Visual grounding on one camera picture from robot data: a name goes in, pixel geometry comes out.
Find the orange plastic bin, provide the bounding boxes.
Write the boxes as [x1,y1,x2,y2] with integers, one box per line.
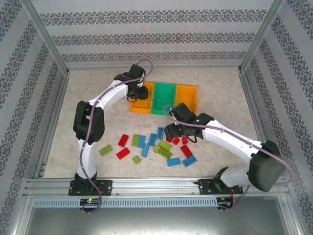
[129,82,155,115]
[175,84,199,114]

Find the red two-by-four toy brick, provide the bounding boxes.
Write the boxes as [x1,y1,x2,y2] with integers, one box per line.
[118,134,130,147]
[116,147,131,161]
[180,144,194,159]

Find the green plastic bin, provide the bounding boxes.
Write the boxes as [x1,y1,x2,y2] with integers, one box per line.
[151,82,177,116]

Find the small circuit board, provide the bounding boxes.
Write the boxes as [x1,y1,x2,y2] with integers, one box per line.
[217,196,235,208]

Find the grey metal sheet panel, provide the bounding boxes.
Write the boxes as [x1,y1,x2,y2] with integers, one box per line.
[23,207,303,235]

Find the circuit board with green light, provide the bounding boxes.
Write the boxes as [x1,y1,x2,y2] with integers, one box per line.
[80,198,102,206]

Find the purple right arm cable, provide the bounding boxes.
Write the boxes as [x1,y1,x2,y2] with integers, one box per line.
[163,104,295,212]

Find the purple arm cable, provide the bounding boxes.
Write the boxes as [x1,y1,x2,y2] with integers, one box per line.
[163,104,295,212]
[77,59,154,215]

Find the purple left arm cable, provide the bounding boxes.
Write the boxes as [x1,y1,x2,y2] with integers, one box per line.
[77,59,154,215]

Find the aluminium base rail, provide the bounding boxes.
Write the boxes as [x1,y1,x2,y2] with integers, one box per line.
[23,177,291,197]

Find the aluminium side rail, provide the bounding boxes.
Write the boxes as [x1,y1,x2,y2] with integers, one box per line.
[238,70,278,177]
[33,73,71,179]

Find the grey slotted cable duct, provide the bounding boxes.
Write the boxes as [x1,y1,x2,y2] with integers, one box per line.
[33,197,219,209]

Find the aluminium frame post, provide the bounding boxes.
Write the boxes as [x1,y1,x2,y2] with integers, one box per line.
[21,0,70,75]
[238,0,287,74]

